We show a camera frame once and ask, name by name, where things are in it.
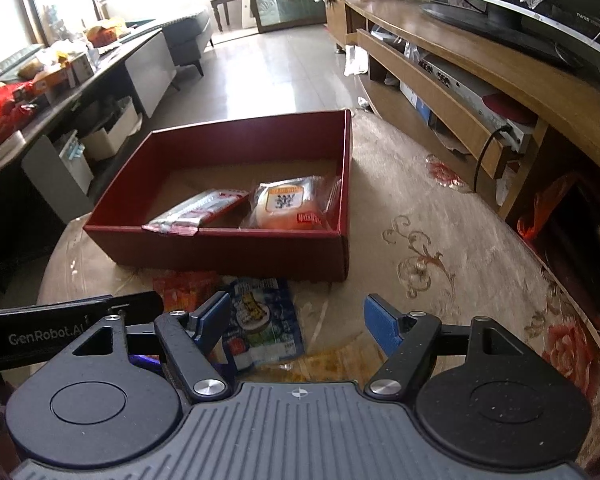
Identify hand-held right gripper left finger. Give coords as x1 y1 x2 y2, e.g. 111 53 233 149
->
72 291 232 404

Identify orange plastic bag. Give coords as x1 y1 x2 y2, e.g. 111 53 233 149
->
516 174 581 241

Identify black and white coffee table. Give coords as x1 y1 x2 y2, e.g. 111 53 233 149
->
0 25 179 267

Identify black cable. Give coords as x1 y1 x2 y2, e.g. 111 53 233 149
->
472 125 514 194

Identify flat red box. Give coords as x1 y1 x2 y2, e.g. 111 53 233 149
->
484 94 539 127

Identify white plastic bag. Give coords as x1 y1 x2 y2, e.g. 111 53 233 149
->
343 44 371 77

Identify orange carton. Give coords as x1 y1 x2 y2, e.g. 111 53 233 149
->
32 66 77 95

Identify small white carton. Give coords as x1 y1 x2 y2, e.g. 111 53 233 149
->
69 52 97 83

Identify black television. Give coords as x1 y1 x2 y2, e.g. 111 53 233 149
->
405 0 600 82

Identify red dotted candy packet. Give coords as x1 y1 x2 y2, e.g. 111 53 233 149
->
152 271 222 314

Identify grey sofa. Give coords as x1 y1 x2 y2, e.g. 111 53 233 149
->
161 9 215 79

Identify red cardboard box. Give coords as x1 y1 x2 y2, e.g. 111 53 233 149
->
82 108 353 283

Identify silver media player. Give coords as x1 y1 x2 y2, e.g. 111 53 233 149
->
420 54 537 154

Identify silver and red snack packet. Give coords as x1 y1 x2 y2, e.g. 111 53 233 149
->
141 188 251 237

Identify blue snack packet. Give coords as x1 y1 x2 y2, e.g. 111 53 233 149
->
222 276 306 374

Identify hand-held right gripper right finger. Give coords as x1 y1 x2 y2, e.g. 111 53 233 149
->
363 293 532 404

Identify crumpled clear plastic wrap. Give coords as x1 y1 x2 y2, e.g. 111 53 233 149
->
402 40 429 69

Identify white storage box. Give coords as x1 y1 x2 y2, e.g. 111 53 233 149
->
80 96 144 163

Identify purple snack packet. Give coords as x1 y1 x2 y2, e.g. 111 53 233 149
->
129 353 238 376

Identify blue and white carton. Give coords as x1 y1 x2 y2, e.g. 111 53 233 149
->
399 80 437 124

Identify wooden television cabinet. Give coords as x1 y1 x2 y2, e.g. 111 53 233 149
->
321 0 600 281

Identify white storage bin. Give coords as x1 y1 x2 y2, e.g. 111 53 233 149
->
21 130 95 211

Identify red plastic bag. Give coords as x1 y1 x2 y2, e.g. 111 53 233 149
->
0 81 47 132

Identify clear wrapped bun packet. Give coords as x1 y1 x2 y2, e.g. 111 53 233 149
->
239 175 342 232

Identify orange fruit bag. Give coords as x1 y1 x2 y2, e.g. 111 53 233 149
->
85 19 132 49

